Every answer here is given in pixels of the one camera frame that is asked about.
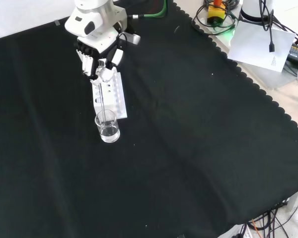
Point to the white test tube rack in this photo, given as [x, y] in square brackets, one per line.
[116, 99]

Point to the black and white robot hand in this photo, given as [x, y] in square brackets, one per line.
[99, 47]

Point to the clear glass beaker with water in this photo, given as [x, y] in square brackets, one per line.
[109, 131]

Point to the clear glass rod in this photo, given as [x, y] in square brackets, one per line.
[103, 104]

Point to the yellow stop button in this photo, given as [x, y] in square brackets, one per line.
[216, 13]

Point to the black bench cloth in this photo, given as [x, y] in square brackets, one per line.
[164, 136]

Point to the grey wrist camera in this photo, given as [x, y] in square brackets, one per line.
[132, 38]

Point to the white paper sheet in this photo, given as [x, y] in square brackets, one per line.
[258, 47]

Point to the clear cloth clip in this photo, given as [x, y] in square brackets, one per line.
[57, 22]

